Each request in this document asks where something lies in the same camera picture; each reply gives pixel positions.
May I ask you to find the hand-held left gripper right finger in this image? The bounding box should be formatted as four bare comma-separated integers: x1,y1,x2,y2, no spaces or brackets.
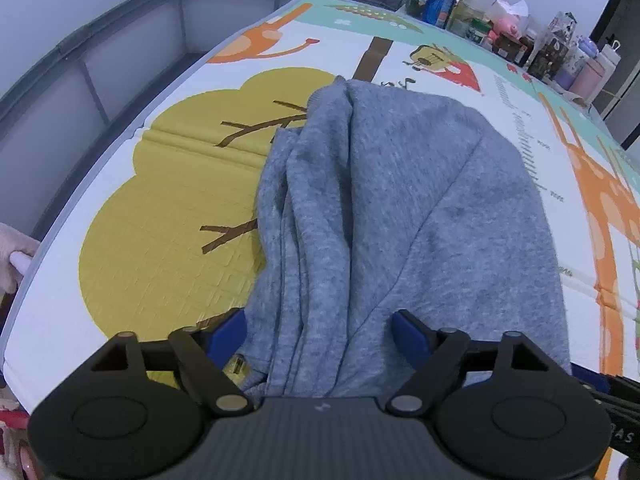
387,309,553,417

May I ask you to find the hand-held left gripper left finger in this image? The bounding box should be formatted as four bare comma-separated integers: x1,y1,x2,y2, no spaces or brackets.
90,307,253,417

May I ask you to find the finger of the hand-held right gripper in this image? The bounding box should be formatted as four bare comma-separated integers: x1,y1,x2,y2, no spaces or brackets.
568,364,640,419

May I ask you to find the grey sweater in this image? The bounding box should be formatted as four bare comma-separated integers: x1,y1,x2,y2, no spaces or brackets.
235,75,574,402

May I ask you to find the printed animal play mat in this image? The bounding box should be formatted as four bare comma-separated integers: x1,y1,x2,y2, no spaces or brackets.
0,0,640,463

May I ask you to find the pale pink object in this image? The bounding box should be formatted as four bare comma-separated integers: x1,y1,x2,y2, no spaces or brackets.
0,222,42,296

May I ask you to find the pink cup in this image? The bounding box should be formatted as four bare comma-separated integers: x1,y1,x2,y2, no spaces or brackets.
569,55,609,102

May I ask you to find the dark brown jar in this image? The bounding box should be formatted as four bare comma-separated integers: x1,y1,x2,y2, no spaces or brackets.
492,33,527,62

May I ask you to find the green lid jar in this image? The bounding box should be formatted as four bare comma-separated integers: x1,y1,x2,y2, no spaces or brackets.
467,18,494,47

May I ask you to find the dark patterned box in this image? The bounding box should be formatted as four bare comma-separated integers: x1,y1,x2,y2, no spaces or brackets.
527,10,577,82

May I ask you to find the dark cabinet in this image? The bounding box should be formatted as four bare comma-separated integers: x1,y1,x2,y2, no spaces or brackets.
594,0,640,152

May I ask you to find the pink pig toy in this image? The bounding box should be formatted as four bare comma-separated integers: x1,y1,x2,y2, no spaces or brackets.
492,15,527,42

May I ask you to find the white tissue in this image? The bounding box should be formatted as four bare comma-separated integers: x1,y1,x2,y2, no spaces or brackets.
494,0,531,19

